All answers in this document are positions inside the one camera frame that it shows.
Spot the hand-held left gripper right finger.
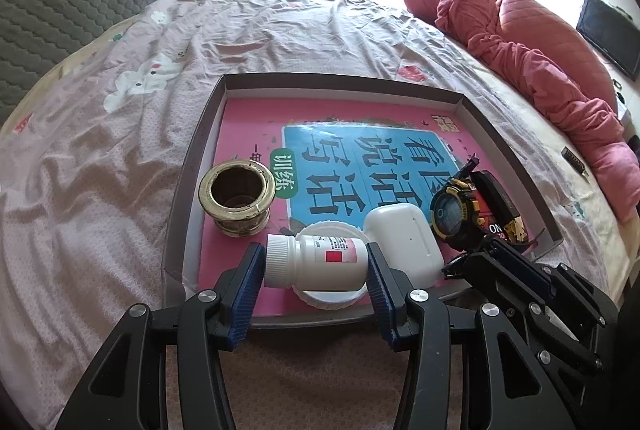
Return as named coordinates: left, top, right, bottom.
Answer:
left=366, top=243, right=573, bottom=430

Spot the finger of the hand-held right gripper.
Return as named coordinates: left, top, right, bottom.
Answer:
left=442, top=237, right=553, bottom=308
left=556, top=263, right=621, bottom=317

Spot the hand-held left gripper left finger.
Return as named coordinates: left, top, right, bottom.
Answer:
left=55, top=241, right=267, bottom=430

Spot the white round lid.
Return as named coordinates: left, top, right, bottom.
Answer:
left=292, top=221, right=371, bottom=309

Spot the white earbuds case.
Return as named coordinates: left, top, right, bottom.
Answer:
left=362, top=204, right=444, bottom=287

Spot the black yellow wristwatch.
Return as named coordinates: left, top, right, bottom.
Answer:
left=431, top=155, right=543, bottom=256

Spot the brass ring cup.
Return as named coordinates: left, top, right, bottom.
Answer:
left=198, top=161, right=277, bottom=238

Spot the white pill bottle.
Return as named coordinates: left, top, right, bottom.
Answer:
left=263, top=233, right=371, bottom=292

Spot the shallow cardboard box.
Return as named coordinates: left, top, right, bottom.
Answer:
left=162, top=73, right=564, bottom=328

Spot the pink workbook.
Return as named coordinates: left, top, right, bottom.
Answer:
left=196, top=98, right=528, bottom=316

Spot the pink printed bedsheet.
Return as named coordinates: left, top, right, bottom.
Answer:
left=0, top=0, right=631, bottom=430

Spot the pink quilt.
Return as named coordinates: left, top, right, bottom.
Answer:
left=402, top=0, right=640, bottom=223

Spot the black television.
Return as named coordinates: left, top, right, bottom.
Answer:
left=576, top=0, right=640, bottom=84

